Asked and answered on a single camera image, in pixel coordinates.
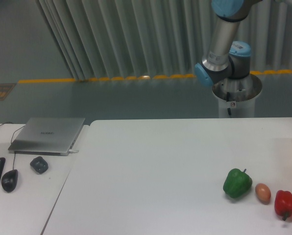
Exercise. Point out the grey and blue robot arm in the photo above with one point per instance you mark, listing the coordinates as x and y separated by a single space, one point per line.
222 49

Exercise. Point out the silver closed laptop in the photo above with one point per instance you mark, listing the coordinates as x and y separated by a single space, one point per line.
47 136

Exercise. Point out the green bell pepper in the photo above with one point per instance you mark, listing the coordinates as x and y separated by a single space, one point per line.
237 183

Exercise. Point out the small black case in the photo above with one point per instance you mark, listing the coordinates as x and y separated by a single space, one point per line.
39 165

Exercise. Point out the brown egg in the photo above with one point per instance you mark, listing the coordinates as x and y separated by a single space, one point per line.
263 192

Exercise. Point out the black computer mouse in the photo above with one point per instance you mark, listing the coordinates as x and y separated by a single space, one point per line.
9 180

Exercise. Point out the red bell pepper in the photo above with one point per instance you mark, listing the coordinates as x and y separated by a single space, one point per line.
283 204

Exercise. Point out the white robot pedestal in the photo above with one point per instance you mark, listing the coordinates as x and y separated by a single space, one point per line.
237 97

